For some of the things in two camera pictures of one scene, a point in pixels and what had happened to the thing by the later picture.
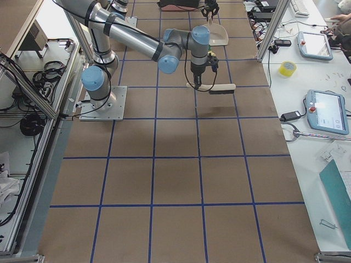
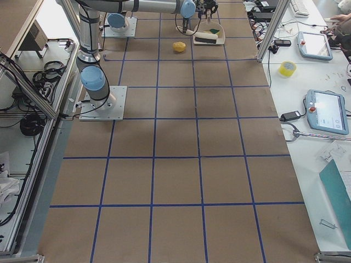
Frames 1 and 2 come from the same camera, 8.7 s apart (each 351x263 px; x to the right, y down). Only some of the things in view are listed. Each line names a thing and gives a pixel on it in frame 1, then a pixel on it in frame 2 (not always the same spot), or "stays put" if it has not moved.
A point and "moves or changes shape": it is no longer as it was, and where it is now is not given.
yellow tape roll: (287, 68) stays put
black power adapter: (289, 115) stays put
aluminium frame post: (272, 30) stays put
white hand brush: (216, 89) moves or changes shape
